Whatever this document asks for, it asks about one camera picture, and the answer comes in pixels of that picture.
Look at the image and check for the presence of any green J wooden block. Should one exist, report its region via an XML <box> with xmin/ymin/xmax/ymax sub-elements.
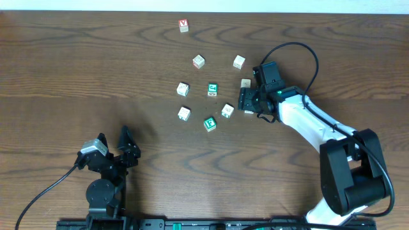
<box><xmin>207</xmin><ymin>83</ymin><xmax>218</xmax><ymax>96</ymax></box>

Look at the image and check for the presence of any plain wooden block upper right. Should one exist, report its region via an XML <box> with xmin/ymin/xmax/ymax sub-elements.
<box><xmin>233</xmin><ymin>55</ymin><xmax>245</xmax><ymax>70</ymax></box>

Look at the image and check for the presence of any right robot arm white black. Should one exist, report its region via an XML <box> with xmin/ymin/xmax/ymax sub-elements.
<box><xmin>238</xmin><ymin>82</ymin><xmax>395</xmax><ymax>226</ymax></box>

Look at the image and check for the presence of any red V wooden block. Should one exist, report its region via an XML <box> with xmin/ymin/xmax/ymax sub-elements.
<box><xmin>178</xmin><ymin>19</ymin><xmax>189</xmax><ymax>33</ymax></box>

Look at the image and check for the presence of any left black camera cable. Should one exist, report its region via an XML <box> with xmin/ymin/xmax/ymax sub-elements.
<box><xmin>14</xmin><ymin>162</ymin><xmax>81</xmax><ymax>230</ymax></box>

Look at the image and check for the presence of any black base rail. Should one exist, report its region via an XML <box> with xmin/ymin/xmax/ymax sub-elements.
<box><xmin>56</xmin><ymin>218</ymin><xmax>377</xmax><ymax>230</ymax></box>

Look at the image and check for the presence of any wooden block yellow side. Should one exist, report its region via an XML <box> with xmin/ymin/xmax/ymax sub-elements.
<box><xmin>240</xmin><ymin>79</ymin><xmax>251</xmax><ymax>88</ymax></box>

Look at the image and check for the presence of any green F wooden block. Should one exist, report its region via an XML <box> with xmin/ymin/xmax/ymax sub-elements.
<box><xmin>203</xmin><ymin>117</ymin><xmax>217</xmax><ymax>132</ymax></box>

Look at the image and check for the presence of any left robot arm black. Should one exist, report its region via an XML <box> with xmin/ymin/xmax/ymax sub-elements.
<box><xmin>75</xmin><ymin>126</ymin><xmax>141</xmax><ymax>219</ymax></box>

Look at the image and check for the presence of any wooden block red side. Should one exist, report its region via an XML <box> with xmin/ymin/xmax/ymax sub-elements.
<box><xmin>192</xmin><ymin>54</ymin><xmax>205</xmax><ymax>69</ymax></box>

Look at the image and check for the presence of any wooden block green trim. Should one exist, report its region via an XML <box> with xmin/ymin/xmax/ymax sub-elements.
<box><xmin>221</xmin><ymin>103</ymin><xmax>235</xmax><ymax>118</ymax></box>

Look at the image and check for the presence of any right black camera cable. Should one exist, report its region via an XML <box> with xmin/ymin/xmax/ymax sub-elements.
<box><xmin>259</xmin><ymin>42</ymin><xmax>396</xmax><ymax>219</ymax></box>

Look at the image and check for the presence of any black camera cable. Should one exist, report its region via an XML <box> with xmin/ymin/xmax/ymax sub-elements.
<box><xmin>259</xmin><ymin>42</ymin><xmax>396</xmax><ymax>219</ymax></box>
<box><xmin>14</xmin><ymin>162</ymin><xmax>81</xmax><ymax>230</ymax></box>

